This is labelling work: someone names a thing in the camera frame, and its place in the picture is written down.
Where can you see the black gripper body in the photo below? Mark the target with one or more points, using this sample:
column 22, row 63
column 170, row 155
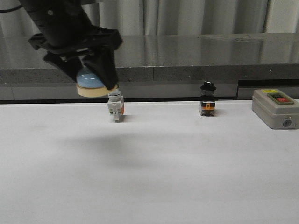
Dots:
column 98, row 36

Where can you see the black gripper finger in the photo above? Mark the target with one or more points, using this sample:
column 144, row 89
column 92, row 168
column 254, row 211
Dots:
column 101, row 63
column 71, row 67

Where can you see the blue and cream desk bell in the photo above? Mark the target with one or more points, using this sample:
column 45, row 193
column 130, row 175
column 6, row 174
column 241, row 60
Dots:
column 89, row 85

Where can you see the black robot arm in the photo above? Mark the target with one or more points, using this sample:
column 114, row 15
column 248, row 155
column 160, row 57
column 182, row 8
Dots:
column 59, row 20

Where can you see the grey pleated curtain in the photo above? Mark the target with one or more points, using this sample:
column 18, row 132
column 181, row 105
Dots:
column 195, row 17

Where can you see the grey stone counter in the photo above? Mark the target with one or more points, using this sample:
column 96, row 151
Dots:
column 163, row 68

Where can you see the green pushbutton switch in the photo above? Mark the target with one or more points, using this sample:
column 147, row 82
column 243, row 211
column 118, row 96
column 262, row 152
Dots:
column 116, row 104

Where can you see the black selector switch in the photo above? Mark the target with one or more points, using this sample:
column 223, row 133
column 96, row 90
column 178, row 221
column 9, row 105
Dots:
column 207, row 100

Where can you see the grey start-stop switch box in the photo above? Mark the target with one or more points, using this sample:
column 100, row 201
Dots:
column 276, row 109

